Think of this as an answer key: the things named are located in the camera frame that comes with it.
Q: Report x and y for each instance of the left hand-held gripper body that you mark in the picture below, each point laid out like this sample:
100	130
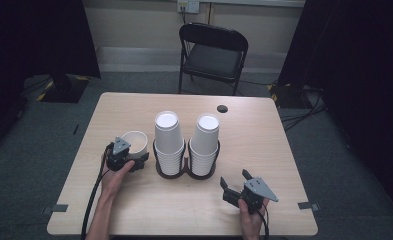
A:
119	160

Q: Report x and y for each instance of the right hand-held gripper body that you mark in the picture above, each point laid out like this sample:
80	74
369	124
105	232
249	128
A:
255	191

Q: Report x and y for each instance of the single white paper cup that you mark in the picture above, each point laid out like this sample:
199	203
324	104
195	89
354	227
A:
137	141

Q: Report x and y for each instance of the stack of white paper cups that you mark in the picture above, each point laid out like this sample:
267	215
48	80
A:
168	136
204	140

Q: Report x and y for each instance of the person's left hand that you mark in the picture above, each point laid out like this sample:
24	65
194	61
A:
112	183

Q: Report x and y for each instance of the person's right hand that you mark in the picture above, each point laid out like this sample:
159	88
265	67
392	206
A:
252	221

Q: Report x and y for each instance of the small black pen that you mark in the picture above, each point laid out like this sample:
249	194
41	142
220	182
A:
75	129

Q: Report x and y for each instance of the grey tape strip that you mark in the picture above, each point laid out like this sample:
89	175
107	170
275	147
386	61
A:
55	208
309	206

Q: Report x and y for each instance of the black round table grommet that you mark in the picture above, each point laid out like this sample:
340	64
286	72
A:
222	108

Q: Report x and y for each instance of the black stand base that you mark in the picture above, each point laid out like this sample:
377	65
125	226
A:
287	96
64	90

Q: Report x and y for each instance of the black folding chair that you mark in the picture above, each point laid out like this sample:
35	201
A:
214	60

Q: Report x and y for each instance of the black curtain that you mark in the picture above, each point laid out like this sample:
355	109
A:
367	66
34	33

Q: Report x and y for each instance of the white wall outlet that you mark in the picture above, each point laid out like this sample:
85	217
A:
188	6

